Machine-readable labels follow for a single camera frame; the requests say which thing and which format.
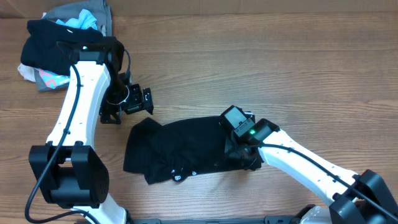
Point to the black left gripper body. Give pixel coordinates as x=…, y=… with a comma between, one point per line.
x=119, y=97

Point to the light blue garment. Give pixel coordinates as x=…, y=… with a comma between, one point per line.
x=84, y=21

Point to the black t-shirt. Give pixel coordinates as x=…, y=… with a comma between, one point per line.
x=177, y=150

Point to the folded black shirt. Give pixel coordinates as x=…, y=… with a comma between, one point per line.
x=40, y=49

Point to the folded grey shirt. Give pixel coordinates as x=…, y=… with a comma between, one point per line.
x=98, y=8

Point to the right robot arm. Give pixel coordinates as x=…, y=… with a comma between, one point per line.
x=349, y=197

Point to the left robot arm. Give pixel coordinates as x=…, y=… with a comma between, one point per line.
x=68, y=171

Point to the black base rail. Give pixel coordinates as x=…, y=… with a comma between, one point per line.
x=283, y=219

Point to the blue garment with red print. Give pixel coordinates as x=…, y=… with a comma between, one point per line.
x=52, y=80

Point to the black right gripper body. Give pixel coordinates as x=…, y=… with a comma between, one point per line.
x=230, y=144

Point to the white folded garment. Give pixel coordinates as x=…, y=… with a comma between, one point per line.
x=27, y=72

